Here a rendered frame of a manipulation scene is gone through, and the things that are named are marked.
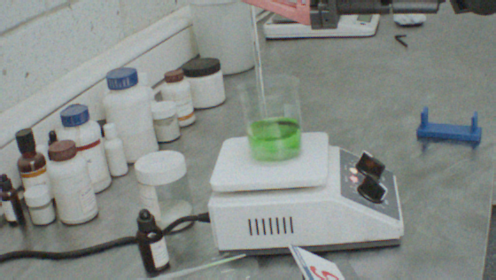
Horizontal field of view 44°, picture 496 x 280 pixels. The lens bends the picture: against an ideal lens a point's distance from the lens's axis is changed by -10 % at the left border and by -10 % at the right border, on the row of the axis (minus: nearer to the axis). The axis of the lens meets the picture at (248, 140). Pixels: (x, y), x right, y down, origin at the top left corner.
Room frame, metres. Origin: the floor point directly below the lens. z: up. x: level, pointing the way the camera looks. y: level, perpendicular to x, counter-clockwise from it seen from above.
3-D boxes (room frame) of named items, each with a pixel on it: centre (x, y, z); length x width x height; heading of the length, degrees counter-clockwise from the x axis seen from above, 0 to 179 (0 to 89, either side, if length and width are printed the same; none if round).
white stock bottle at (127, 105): (0.93, 0.17, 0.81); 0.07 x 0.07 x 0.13
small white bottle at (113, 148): (0.87, 0.19, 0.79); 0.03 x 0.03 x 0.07
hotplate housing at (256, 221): (0.66, -0.05, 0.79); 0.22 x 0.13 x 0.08; 81
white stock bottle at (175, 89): (1.04, 0.10, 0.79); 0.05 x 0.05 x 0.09
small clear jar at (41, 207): (0.75, 0.28, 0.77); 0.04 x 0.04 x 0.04
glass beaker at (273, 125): (0.66, -0.03, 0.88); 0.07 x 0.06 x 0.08; 176
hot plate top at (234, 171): (0.67, -0.02, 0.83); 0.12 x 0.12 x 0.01; 81
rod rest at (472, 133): (0.85, -0.29, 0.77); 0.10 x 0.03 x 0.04; 60
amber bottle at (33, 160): (0.80, 0.30, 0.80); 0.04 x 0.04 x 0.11
